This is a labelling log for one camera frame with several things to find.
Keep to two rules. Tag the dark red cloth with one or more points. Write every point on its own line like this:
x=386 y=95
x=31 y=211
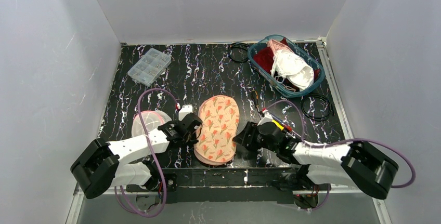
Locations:
x=264 y=59

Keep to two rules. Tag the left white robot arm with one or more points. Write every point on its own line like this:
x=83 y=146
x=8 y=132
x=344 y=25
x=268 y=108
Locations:
x=127 y=153

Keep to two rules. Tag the clear plastic compartment box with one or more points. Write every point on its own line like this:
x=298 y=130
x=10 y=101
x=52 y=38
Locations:
x=149 y=67

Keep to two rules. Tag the floral mesh laundry bag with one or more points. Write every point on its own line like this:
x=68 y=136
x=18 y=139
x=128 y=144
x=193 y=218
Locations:
x=220 y=119

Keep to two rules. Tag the yellow handled screwdriver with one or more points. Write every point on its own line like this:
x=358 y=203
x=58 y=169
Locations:
x=284 y=128

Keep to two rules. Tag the black yellow screwdriver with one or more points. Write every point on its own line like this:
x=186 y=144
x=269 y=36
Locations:
x=255 y=99

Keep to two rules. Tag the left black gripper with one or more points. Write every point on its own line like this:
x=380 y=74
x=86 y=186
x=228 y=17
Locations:
x=192 y=126

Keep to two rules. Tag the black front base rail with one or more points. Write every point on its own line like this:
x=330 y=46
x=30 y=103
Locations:
x=220 y=184

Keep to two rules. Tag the pink bra in basin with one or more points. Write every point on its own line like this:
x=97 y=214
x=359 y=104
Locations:
x=275 y=45

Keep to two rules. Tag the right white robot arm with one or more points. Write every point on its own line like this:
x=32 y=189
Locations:
x=356 y=164

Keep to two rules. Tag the teal plastic basin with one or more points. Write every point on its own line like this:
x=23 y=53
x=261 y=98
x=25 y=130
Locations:
x=288 y=90

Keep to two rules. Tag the white bra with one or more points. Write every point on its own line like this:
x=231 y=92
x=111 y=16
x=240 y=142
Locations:
x=292 y=67

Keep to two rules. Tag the white round mesh laundry bag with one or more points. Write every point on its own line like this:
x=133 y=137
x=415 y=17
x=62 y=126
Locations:
x=152 y=120

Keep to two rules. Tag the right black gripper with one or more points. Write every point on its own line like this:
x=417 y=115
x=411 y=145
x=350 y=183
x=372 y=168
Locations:
x=248 y=136

